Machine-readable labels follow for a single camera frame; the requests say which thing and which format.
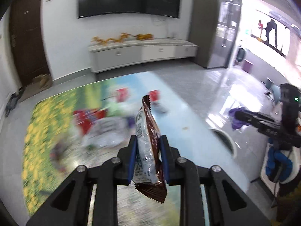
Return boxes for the hanging dark trousers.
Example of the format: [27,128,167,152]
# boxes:
[265,18,279,48]

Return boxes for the right hand white blue glove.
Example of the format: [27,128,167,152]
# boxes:
[264,138,300,187]

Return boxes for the white round trash bin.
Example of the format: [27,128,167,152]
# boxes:
[210,128,237,158]

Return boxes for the purple stool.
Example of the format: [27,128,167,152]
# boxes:
[242,59,253,73]

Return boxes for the front-load washing machine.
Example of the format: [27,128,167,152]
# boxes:
[235,47,245,64]

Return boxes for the flower landscape table mat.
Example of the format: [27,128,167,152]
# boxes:
[21,72,249,215]

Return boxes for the brown boots by door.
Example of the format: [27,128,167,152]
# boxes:
[33,74,52,89]

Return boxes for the dark brown entrance door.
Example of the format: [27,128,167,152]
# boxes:
[9,0,50,86]

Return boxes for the golden coiled dragon ornament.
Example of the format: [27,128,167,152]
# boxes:
[134,33,154,41]

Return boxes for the brown white snack wrapper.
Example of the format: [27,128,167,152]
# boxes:
[132,95,167,203]

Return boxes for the grey double-door refrigerator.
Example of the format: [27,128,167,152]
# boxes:
[188,0,241,68]

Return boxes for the purple wrapper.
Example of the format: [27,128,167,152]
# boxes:
[227,106,251,131]

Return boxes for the red crumpled wrapper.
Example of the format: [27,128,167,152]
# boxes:
[115,87,130,103]

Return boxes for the white low TV cabinet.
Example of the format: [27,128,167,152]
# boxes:
[89,38,198,73]

